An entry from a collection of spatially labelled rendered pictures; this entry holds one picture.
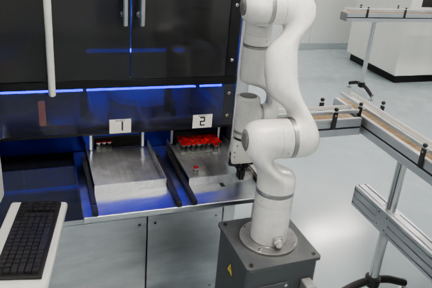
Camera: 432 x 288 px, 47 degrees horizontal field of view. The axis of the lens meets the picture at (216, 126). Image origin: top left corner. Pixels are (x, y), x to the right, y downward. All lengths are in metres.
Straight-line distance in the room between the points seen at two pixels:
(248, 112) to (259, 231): 0.42
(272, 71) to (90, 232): 1.15
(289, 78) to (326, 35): 6.31
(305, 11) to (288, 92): 0.24
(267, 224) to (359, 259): 1.65
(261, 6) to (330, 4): 6.22
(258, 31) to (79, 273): 1.34
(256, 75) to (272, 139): 0.34
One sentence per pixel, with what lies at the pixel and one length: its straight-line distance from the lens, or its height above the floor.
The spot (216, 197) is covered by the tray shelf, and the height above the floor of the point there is 0.88.
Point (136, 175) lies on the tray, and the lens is 1.95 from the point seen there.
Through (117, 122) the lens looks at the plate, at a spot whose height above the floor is 1.04.
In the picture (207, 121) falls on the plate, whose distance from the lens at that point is 2.10.
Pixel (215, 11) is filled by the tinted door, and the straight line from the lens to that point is 1.97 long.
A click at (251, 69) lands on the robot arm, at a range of 1.70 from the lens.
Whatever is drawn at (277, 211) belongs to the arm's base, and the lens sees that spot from 1.57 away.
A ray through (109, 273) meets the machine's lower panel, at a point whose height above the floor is 0.30.
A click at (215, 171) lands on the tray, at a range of 2.00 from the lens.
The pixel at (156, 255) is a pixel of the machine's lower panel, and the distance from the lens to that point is 2.39.
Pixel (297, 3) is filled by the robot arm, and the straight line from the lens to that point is 1.51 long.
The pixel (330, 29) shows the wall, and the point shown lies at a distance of 7.78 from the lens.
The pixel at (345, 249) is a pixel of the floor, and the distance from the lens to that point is 3.23.
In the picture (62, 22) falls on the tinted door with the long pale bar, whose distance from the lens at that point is 1.87.
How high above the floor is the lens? 1.84
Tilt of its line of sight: 24 degrees down
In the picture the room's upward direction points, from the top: 5 degrees clockwise
